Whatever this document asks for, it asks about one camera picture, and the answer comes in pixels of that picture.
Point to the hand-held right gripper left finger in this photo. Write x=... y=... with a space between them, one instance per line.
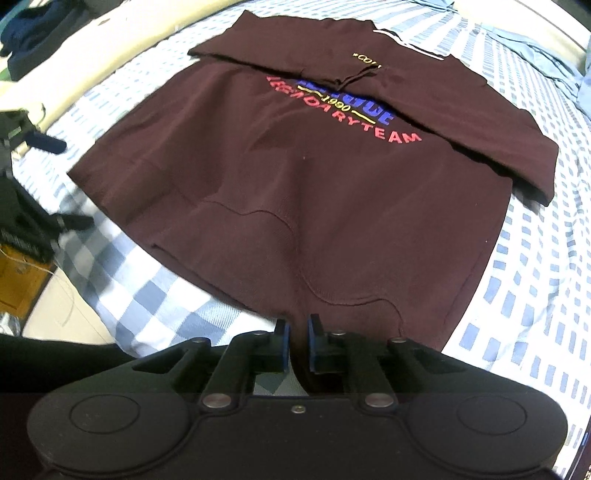
x=283 y=351

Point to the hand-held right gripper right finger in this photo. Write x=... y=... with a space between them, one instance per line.
x=314 y=347

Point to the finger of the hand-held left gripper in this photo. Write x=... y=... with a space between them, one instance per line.
x=74 y=221
x=48 y=141

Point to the dark maroon printed sweatshirt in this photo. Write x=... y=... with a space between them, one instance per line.
x=300 y=207

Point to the yellow avocado print quilt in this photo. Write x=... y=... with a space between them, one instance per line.
x=92 y=55

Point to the dark navy cloth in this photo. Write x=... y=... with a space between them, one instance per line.
x=37 y=27

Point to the blue checked bed sheet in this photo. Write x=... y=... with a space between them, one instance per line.
x=531 y=277

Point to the blue star curtain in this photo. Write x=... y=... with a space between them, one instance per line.
x=531 y=50

